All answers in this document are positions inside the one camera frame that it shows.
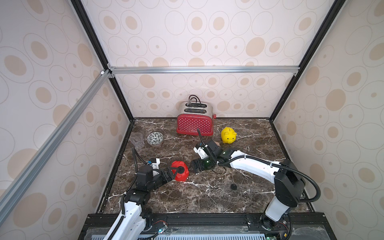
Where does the red piggy bank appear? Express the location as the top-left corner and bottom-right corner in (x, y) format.
(171, 161), (190, 182)

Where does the yellow piggy bank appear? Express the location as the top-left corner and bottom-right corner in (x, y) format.
(221, 127), (237, 144)

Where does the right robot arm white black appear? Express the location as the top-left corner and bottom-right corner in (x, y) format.
(191, 140), (321, 224)

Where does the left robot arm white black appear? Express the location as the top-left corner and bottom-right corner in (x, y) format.
(104, 162), (189, 240)

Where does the patterned ceramic bowl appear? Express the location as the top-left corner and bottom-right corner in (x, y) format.
(147, 132), (164, 146)

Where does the clear plastic cup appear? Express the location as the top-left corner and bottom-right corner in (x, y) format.
(130, 133), (145, 149)

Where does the red polka dot toaster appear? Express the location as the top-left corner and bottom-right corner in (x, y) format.
(177, 101), (216, 136)

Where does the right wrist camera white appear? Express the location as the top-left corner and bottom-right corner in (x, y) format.
(194, 146), (209, 160)

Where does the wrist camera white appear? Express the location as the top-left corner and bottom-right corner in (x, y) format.
(194, 146), (209, 160)
(149, 158), (161, 176)

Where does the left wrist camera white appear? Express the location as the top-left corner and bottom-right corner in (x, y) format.
(149, 158), (161, 176)

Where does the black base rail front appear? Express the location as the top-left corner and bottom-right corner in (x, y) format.
(78, 212), (337, 240)

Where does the black toaster cable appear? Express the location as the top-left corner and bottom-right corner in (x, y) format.
(185, 94), (203, 106)

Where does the aluminium rail back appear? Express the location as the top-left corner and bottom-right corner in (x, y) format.
(111, 66), (300, 75)

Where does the aluminium rail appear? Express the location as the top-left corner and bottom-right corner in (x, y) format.
(111, 66), (300, 75)
(1, 69), (112, 225)

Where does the aluminium rail left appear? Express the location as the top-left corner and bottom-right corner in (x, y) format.
(1, 69), (112, 225)

